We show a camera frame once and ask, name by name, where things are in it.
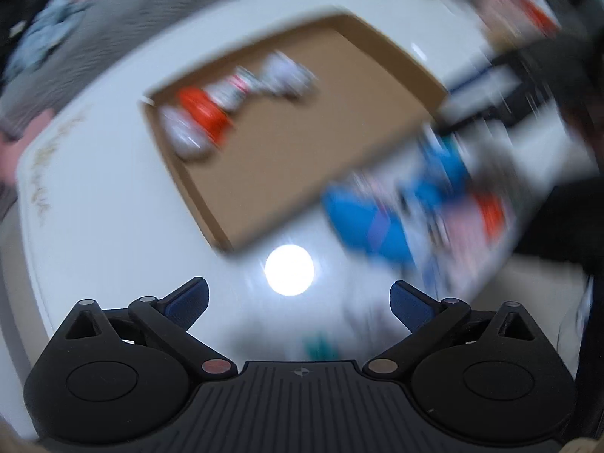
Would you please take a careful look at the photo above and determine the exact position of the brown cardboard tray box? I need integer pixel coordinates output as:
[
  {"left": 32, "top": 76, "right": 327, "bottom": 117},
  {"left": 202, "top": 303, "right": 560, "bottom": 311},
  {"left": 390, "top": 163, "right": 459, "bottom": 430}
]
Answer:
[{"left": 139, "top": 12, "right": 450, "bottom": 256}]

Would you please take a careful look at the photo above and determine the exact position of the grey sofa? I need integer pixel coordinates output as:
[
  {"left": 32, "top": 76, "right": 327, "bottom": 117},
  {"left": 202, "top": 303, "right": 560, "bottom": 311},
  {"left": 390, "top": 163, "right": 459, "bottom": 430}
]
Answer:
[{"left": 0, "top": 0, "right": 341, "bottom": 123}]

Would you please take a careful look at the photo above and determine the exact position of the blue sock roll tan band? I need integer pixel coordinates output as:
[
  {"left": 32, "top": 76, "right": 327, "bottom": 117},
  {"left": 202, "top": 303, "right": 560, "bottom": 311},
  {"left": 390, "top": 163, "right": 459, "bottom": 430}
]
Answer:
[{"left": 413, "top": 129, "right": 475, "bottom": 208}]

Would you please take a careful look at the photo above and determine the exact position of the person's dark clothing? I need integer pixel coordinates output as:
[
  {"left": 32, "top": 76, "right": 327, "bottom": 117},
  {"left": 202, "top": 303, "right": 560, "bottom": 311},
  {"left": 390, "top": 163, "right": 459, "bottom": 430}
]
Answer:
[{"left": 512, "top": 99, "right": 604, "bottom": 270}]

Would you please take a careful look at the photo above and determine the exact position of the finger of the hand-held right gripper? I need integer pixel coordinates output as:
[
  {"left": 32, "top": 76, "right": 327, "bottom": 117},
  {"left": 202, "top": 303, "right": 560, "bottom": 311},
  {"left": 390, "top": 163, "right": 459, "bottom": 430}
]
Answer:
[
  {"left": 446, "top": 49, "right": 524, "bottom": 97},
  {"left": 434, "top": 104, "right": 524, "bottom": 137}
]

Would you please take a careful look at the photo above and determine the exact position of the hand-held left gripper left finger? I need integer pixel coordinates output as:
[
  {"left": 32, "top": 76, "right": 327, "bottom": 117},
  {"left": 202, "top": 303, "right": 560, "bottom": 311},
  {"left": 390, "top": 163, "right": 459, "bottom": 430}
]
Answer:
[{"left": 63, "top": 277, "right": 238, "bottom": 381}]

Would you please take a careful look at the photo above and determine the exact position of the red and white sock roll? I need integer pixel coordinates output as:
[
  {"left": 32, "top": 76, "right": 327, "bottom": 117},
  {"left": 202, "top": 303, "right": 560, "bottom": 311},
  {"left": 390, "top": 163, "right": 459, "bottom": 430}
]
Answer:
[{"left": 208, "top": 68, "right": 258, "bottom": 114}]

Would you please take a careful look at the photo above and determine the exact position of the translucent white plastic bundle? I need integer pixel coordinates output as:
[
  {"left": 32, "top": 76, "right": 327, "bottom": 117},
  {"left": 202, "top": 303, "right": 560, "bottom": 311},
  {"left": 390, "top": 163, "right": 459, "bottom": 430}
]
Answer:
[{"left": 159, "top": 106, "right": 211, "bottom": 161}]

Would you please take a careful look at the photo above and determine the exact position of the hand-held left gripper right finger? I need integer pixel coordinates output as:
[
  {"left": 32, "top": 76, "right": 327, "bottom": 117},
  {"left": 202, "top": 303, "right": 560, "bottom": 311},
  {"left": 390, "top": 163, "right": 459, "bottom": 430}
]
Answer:
[{"left": 368, "top": 280, "right": 548, "bottom": 381}]

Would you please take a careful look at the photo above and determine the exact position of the blue and white sock roll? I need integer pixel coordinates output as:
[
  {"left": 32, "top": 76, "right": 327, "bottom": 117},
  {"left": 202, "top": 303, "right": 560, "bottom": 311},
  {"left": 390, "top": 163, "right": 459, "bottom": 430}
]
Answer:
[{"left": 323, "top": 184, "right": 416, "bottom": 265}]

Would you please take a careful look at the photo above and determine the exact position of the pale white sock roll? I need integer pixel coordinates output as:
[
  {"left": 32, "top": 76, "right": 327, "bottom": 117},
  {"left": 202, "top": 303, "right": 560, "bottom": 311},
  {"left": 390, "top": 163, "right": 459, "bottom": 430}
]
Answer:
[{"left": 259, "top": 52, "right": 317, "bottom": 100}]

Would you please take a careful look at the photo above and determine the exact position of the light blue cloth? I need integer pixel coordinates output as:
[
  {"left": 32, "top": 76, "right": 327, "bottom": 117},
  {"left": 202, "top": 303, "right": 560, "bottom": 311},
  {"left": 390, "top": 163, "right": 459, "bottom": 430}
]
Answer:
[{"left": 5, "top": 0, "right": 102, "bottom": 81}]

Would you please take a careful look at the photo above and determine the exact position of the large orange plastic bag bundle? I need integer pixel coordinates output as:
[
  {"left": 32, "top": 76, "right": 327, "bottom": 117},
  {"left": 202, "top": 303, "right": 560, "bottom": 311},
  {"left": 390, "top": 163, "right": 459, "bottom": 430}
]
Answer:
[{"left": 476, "top": 191, "right": 508, "bottom": 241}]

